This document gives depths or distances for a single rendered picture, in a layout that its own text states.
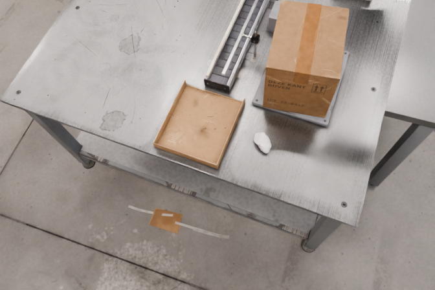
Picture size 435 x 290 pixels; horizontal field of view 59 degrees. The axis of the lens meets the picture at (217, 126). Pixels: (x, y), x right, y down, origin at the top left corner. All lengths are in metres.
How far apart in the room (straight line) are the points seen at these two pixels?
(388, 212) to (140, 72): 1.53
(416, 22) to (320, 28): 0.62
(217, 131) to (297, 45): 0.44
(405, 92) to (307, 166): 0.51
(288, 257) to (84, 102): 1.31
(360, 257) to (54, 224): 1.71
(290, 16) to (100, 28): 0.90
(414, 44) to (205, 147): 0.98
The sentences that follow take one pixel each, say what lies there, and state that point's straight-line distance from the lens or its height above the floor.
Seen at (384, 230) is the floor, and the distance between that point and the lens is 2.34.
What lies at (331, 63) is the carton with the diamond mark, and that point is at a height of 1.12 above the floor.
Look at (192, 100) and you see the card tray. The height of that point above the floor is 0.83.
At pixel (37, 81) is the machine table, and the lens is 1.84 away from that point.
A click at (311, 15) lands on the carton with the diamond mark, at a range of 1.44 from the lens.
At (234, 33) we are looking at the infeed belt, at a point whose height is 0.88.
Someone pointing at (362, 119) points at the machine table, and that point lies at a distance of 1.58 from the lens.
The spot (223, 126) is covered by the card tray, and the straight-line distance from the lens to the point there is 1.50.
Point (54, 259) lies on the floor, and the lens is 2.43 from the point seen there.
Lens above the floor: 2.18
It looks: 63 degrees down
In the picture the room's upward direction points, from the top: 8 degrees counter-clockwise
